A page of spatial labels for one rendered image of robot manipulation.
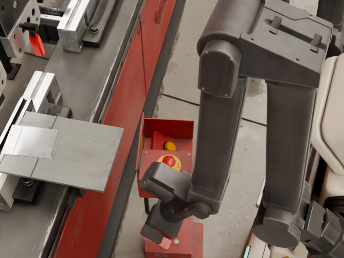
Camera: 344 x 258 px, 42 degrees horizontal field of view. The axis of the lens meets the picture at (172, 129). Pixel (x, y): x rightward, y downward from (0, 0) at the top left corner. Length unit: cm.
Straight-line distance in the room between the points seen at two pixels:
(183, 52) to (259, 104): 56
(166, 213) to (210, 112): 38
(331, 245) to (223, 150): 27
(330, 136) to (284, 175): 16
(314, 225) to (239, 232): 134
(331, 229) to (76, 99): 86
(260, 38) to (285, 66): 4
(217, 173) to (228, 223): 141
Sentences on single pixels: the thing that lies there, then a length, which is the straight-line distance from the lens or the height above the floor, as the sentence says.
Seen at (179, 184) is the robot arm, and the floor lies 121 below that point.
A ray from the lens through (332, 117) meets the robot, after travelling 79.
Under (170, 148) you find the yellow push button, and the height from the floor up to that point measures 73.
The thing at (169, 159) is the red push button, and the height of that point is 81.
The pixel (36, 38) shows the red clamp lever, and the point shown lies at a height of 121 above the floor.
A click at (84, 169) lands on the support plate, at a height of 100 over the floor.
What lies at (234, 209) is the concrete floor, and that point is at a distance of 214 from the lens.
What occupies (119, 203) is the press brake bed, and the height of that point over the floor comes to 5.
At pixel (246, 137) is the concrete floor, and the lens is 234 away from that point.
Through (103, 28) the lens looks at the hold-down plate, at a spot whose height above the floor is 90.
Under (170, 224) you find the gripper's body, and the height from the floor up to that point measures 107.
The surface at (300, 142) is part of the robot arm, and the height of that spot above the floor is 147.
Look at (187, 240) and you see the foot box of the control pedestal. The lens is 194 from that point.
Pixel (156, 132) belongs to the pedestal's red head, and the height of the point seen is 75.
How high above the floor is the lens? 194
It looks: 56 degrees down
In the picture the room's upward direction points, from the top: straight up
